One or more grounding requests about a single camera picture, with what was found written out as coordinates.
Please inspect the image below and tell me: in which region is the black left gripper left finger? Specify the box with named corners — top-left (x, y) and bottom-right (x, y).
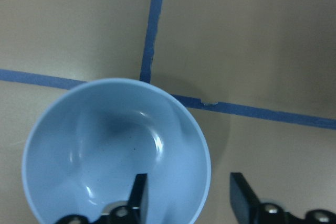
top-left (127, 174), bottom-right (149, 223)

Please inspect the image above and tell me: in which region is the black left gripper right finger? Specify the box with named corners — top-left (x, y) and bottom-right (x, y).
top-left (229, 172), bottom-right (260, 224)

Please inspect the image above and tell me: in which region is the blue bowl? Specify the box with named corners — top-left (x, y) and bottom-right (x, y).
top-left (22, 78), bottom-right (211, 223)

